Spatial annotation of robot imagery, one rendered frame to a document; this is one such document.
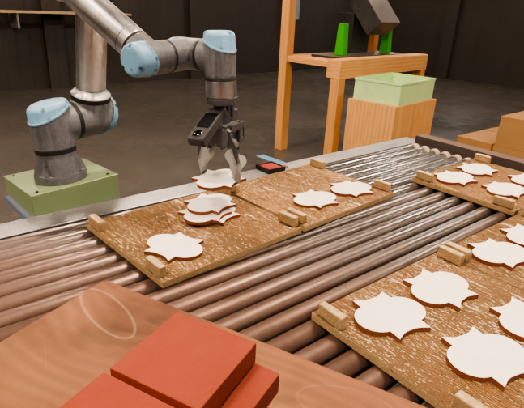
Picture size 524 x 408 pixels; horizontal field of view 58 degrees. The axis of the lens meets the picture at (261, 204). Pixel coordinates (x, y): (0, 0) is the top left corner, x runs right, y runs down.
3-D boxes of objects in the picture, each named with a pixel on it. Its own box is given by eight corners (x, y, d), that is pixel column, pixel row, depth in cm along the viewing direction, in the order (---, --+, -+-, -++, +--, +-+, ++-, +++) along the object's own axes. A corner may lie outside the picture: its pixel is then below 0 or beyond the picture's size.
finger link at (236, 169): (256, 175, 121) (243, 141, 120) (244, 182, 116) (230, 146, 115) (247, 178, 123) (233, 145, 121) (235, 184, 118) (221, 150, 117)
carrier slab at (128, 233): (87, 228, 118) (86, 223, 117) (216, 193, 144) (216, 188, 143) (163, 289, 94) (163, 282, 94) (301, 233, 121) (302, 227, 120)
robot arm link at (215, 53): (215, 29, 114) (243, 30, 109) (216, 75, 118) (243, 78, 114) (193, 30, 108) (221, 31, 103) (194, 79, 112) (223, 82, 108)
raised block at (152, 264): (144, 268, 99) (143, 257, 98) (152, 265, 100) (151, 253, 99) (159, 280, 95) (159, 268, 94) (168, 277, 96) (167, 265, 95)
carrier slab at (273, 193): (220, 192, 145) (220, 187, 144) (309, 167, 171) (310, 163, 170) (304, 232, 121) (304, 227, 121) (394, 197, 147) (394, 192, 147)
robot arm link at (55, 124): (24, 148, 139) (14, 102, 134) (65, 138, 149) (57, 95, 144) (48, 154, 133) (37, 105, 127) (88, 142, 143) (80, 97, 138)
